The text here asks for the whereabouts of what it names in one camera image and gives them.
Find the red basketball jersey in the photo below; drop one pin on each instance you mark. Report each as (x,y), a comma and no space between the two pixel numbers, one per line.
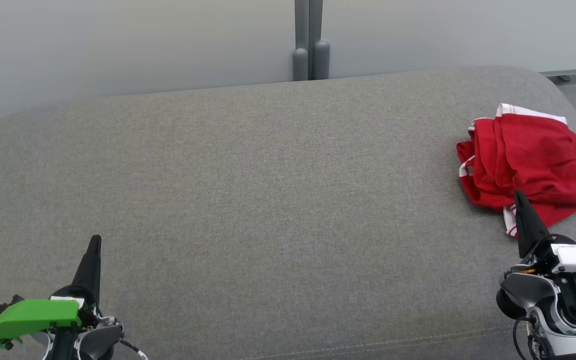
(478,192)

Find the grey partition post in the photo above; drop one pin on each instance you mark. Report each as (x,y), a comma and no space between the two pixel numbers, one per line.
(300,65)
(321,60)

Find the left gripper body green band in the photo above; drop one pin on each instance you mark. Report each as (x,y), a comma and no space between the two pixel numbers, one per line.
(33,317)

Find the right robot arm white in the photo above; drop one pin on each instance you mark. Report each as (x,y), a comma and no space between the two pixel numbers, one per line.
(528,290)

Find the red shorts white stripe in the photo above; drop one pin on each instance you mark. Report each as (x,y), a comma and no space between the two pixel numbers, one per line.
(543,150)

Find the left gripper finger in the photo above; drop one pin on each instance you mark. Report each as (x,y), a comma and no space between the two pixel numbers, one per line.
(90,270)

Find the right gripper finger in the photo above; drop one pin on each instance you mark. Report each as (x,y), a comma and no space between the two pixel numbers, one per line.
(530,225)

